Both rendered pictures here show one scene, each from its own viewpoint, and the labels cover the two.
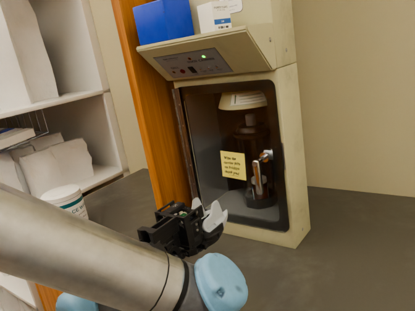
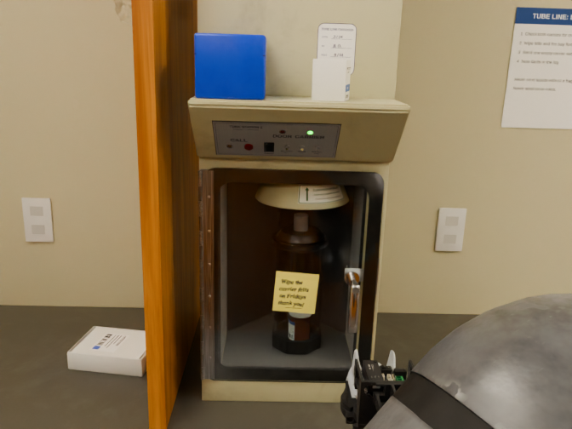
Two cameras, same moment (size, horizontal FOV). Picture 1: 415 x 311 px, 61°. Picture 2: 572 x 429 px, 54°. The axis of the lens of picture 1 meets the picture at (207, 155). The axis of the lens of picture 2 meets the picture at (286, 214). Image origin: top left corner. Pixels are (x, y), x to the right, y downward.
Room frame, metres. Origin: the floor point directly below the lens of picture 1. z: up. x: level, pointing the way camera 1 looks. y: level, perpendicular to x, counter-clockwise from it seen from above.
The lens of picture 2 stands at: (0.21, 0.55, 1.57)
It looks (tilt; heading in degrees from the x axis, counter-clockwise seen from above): 16 degrees down; 319
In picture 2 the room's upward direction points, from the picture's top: 2 degrees clockwise
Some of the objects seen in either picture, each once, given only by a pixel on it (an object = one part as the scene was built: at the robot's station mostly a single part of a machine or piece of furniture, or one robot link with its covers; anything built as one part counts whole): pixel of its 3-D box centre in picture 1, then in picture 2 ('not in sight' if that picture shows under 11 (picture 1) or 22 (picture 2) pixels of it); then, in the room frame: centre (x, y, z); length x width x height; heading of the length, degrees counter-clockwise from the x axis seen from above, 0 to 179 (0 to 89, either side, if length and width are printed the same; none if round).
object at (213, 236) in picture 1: (205, 236); not in sight; (0.59, 0.03, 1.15); 0.09 x 0.05 x 0.02; 137
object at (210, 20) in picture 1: (214, 17); (331, 79); (0.83, -0.07, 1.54); 0.05 x 0.05 x 0.06; 36
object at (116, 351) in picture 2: not in sight; (117, 350); (1.25, 0.12, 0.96); 0.16 x 0.12 x 0.04; 42
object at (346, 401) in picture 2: not in sight; (359, 403); (0.62, 0.07, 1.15); 0.09 x 0.05 x 0.02; 146
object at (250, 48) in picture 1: (202, 57); (297, 131); (0.87, -0.03, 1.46); 0.32 x 0.11 x 0.10; 51
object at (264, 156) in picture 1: (260, 173); (352, 302); (0.81, -0.12, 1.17); 0.05 x 0.03 x 0.10; 141
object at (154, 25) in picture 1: (164, 22); (231, 66); (0.93, 0.05, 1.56); 0.10 x 0.10 x 0.09; 51
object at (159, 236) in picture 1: (172, 237); (388, 415); (0.56, 0.08, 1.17); 0.12 x 0.08 x 0.09; 141
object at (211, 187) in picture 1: (230, 157); (290, 281); (0.90, -0.06, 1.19); 0.30 x 0.01 x 0.40; 51
